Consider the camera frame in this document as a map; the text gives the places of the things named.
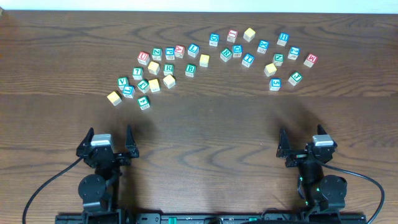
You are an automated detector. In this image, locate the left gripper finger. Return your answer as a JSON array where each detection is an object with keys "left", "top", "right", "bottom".
[
  {"left": 125, "top": 124, "right": 136, "bottom": 152},
  {"left": 76, "top": 128, "right": 95, "bottom": 153}
]

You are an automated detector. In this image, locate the green r block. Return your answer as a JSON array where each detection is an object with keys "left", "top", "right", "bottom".
[
  {"left": 164, "top": 63, "right": 174, "bottom": 76},
  {"left": 220, "top": 47, "right": 233, "bottom": 62}
]

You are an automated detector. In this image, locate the yellow O block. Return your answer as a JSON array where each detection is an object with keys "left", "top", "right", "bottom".
[{"left": 200, "top": 54, "right": 210, "bottom": 67}]

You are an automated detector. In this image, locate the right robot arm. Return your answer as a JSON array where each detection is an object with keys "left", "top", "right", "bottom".
[{"left": 276, "top": 125, "right": 347, "bottom": 223}]

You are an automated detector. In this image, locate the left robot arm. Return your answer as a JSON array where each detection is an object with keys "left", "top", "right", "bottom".
[{"left": 76, "top": 126, "right": 139, "bottom": 224}]

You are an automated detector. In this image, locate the green 4 block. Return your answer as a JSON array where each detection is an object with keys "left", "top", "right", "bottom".
[{"left": 137, "top": 96, "right": 150, "bottom": 110}]

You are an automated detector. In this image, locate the yellow block far left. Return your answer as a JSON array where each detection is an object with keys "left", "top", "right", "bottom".
[{"left": 107, "top": 91, "right": 122, "bottom": 106}]

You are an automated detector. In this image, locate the green J block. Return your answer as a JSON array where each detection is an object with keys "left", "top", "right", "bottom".
[{"left": 288, "top": 72, "right": 303, "bottom": 86}]

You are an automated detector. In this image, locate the blue L block lower left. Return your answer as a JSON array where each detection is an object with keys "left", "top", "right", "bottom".
[{"left": 122, "top": 85, "right": 135, "bottom": 98}]

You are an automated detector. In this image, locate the blue l block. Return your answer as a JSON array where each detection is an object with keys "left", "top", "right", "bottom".
[
  {"left": 187, "top": 44, "right": 200, "bottom": 58},
  {"left": 122, "top": 85, "right": 135, "bottom": 98}
]

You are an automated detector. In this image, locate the green tilted letter block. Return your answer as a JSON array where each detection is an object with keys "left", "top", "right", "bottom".
[{"left": 137, "top": 80, "right": 150, "bottom": 93}]

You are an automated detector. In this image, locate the blue 5 block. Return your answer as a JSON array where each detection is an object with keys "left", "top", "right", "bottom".
[{"left": 269, "top": 78, "right": 282, "bottom": 91}]

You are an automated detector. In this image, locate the yellow block beside green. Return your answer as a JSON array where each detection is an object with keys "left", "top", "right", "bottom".
[{"left": 149, "top": 79, "right": 160, "bottom": 93}]

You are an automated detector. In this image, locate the green V block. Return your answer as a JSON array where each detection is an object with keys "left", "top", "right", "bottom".
[{"left": 118, "top": 77, "right": 129, "bottom": 91}]

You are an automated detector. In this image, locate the red M block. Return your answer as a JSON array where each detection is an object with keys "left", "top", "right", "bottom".
[{"left": 303, "top": 54, "right": 318, "bottom": 68}]

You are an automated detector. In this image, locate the green 7 block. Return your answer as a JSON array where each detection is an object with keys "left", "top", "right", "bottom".
[{"left": 132, "top": 67, "right": 144, "bottom": 80}]

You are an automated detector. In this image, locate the yellow S block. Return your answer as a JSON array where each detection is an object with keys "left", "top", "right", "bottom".
[{"left": 163, "top": 75, "right": 176, "bottom": 89}]

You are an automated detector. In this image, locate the yellow block right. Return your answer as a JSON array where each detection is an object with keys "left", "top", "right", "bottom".
[{"left": 264, "top": 63, "right": 277, "bottom": 77}]

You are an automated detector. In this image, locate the green N block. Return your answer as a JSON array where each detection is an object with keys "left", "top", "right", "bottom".
[{"left": 272, "top": 54, "right": 284, "bottom": 67}]

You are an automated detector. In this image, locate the blue 2 block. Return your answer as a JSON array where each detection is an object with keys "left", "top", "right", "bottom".
[{"left": 287, "top": 47, "right": 300, "bottom": 60}]

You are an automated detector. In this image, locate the yellow block upper left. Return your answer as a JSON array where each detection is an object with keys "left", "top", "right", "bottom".
[{"left": 148, "top": 61, "right": 160, "bottom": 75}]

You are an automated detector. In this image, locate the red U block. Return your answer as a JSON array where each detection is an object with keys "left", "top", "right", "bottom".
[{"left": 137, "top": 51, "right": 150, "bottom": 65}]

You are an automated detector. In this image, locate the blue T block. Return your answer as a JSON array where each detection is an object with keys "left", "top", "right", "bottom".
[{"left": 242, "top": 53, "right": 255, "bottom": 68}]

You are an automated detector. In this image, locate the blue H block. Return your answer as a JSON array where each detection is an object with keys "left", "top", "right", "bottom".
[{"left": 277, "top": 32, "right": 289, "bottom": 47}]

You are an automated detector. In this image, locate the green B block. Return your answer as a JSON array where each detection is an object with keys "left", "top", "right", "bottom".
[{"left": 185, "top": 63, "right": 197, "bottom": 77}]

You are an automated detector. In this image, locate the green Z block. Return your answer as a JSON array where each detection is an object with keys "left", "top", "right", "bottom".
[{"left": 152, "top": 47, "right": 162, "bottom": 61}]

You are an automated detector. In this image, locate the blue X block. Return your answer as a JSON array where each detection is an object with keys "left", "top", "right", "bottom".
[{"left": 257, "top": 40, "right": 269, "bottom": 54}]

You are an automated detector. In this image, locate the blue P block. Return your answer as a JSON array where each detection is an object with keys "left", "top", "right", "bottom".
[{"left": 165, "top": 47, "right": 175, "bottom": 60}]

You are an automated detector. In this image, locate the red A block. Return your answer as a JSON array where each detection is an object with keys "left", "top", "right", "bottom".
[{"left": 175, "top": 45, "right": 185, "bottom": 58}]

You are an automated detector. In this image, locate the blue D block middle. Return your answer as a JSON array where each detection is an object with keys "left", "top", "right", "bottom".
[{"left": 233, "top": 45, "right": 243, "bottom": 58}]

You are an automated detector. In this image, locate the yellow block top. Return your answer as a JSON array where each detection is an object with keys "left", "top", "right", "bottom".
[{"left": 243, "top": 28, "right": 256, "bottom": 42}]

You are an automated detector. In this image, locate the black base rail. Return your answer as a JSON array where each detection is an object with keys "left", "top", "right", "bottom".
[{"left": 54, "top": 212, "right": 367, "bottom": 224}]

